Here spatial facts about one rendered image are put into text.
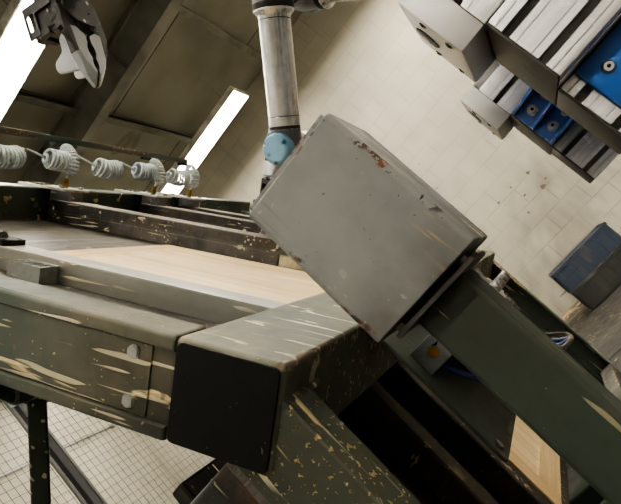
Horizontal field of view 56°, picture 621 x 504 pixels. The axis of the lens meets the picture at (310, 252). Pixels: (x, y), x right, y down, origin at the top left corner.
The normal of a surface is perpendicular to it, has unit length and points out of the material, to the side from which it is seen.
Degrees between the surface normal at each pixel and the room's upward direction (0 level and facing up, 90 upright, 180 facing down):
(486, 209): 90
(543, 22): 90
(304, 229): 90
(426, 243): 90
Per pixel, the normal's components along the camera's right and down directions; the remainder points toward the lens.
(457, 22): -0.37, 0.04
